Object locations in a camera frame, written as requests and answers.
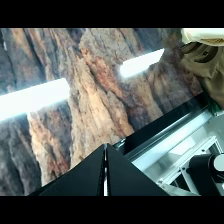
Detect cream T-shirt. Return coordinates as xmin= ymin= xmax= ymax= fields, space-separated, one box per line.
xmin=180 ymin=28 xmax=224 ymax=47

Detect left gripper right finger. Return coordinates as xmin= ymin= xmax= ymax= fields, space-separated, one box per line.
xmin=106 ymin=143 xmax=170 ymax=197

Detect brown garment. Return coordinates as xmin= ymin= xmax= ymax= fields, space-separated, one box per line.
xmin=179 ymin=40 xmax=224 ymax=110

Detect silver frame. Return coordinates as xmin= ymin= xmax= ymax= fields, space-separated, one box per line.
xmin=112 ymin=105 xmax=224 ymax=197

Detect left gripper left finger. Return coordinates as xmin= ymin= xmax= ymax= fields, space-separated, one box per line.
xmin=37 ymin=143 xmax=108 ymax=197

